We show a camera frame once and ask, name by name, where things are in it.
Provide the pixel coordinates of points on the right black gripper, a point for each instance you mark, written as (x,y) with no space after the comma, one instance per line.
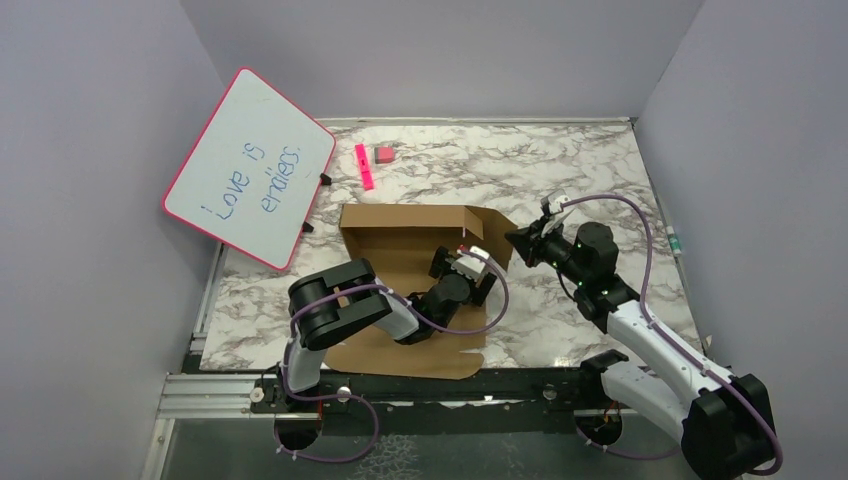
(529,242)

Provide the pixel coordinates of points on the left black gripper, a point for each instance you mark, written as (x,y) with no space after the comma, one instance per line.
(442,267)

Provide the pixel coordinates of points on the brown cardboard box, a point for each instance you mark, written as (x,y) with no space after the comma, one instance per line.
(400,241)

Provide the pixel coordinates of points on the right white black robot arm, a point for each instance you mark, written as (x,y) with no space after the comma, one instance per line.
(722,422)

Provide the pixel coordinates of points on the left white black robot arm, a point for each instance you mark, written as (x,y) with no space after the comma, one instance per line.
(328,307)

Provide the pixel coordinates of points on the green capped marker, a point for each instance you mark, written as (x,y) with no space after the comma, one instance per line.
(674,241)

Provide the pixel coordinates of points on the pink marker pen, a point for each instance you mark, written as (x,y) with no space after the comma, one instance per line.
(363,165)

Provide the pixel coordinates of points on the pink eraser block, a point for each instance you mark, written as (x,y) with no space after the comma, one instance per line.
(384,155)

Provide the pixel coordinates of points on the pink framed whiteboard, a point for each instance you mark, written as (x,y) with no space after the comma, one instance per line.
(252,175)

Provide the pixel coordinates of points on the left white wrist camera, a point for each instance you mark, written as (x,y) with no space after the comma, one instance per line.
(472,263)

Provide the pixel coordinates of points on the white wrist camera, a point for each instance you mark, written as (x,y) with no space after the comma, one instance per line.
(472,263)
(555,210)

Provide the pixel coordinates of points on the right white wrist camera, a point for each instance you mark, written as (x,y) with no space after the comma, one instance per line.
(555,210)

